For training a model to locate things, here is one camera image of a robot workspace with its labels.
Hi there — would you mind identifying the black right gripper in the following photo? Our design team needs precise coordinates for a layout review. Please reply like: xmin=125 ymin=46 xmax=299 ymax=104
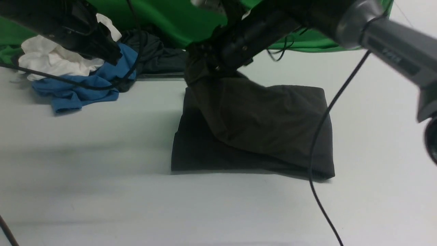
xmin=186 ymin=7 xmax=301 ymax=77

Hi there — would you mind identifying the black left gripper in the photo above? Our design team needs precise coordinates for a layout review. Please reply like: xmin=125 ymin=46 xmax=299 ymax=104
xmin=41 ymin=0 xmax=122 ymax=65

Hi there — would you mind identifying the dark gray long-sleeve top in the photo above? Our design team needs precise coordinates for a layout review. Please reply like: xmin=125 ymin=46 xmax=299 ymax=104
xmin=171 ymin=61 xmax=327 ymax=177

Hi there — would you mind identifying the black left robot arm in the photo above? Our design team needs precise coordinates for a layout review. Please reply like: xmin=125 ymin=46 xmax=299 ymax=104
xmin=0 ymin=0 xmax=122 ymax=65

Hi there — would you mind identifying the gray right robot arm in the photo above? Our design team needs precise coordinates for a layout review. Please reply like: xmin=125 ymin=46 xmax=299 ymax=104
xmin=187 ymin=0 xmax=437 ymax=162

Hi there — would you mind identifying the white crumpled garment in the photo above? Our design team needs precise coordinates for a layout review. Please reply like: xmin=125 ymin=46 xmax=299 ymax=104
xmin=18 ymin=13 xmax=122 ymax=81

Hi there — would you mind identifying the green backdrop cloth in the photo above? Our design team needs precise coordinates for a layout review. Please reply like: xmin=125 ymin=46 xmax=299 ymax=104
xmin=0 ymin=0 xmax=394 ymax=65

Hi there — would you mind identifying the blue crumpled garment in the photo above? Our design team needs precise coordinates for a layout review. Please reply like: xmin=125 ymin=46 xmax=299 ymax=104
xmin=31 ymin=43 xmax=138 ymax=114

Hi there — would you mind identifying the dark teal crumpled garment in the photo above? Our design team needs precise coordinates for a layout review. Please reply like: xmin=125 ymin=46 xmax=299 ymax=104
xmin=111 ymin=28 xmax=187 ymax=93

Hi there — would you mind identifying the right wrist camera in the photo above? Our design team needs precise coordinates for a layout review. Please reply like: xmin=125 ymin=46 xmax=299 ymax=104
xmin=190 ymin=0 xmax=250 ymax=17

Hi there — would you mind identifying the black right camera cable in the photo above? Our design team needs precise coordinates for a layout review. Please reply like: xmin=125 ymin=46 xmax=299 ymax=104
xmin=266 ymin=27 xmax=372 ymax=246

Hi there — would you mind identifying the metal table cable hatch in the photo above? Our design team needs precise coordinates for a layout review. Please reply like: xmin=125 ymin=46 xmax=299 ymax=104
xmin=136 ymin=72 xmax=184 ymax=81

